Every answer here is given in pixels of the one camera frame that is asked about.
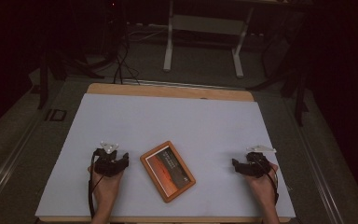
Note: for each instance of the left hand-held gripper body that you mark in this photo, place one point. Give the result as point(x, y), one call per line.
point(107, 165)

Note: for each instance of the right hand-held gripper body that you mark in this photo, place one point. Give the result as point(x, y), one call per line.
point(254, 166)

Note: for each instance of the wooden picture frame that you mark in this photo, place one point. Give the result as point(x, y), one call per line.
point(167, 171)

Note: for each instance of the person's left hand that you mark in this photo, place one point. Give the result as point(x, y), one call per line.
point(105, 188)

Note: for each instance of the person's right hand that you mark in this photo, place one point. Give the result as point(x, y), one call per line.
point(265, 189)

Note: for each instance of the wooden table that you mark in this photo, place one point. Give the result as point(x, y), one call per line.
point(167, 91)

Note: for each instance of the black metal stand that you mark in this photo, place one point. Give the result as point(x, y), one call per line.
point(300, 93)

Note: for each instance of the metal floor strip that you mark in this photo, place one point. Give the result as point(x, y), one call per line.
point(180, 84)

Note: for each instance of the black rectangular floor bracket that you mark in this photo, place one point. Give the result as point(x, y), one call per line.
point(56, 115)

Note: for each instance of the white metal desk frame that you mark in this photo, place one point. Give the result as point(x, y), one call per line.
point(205, 25)

